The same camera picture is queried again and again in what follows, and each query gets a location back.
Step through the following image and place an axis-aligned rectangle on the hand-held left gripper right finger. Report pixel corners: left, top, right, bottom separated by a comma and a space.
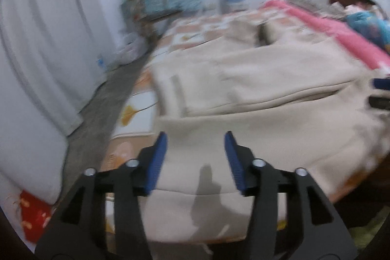
224, 131, 357, 260

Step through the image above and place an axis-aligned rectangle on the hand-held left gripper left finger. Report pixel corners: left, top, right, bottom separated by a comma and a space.
35, 131, 168, 260

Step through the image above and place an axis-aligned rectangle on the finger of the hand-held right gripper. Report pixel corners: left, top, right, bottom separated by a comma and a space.
373, 77, 390, 90
367, 95, 390, 112

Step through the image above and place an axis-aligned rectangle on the beige zip jacket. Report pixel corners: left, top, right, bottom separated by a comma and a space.
151, 16, 390, 244

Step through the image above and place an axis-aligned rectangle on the bed with patterned sheet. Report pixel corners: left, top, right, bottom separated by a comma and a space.
99, 7, 381, 245

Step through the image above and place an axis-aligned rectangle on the pink floral blanket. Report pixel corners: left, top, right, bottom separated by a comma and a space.
262, 0, 390, 70

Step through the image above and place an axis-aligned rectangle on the grey blanket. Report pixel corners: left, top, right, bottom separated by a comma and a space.
286, 0, 345, 17

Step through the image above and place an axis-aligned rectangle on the white plastic bag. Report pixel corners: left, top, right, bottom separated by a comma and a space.
117, 35, 153, 66

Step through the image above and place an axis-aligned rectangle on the red gift bag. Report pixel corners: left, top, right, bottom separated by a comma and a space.
18, 190, 55, 244

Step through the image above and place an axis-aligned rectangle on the white curtain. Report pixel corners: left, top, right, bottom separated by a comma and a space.
0, 0, 118, 206

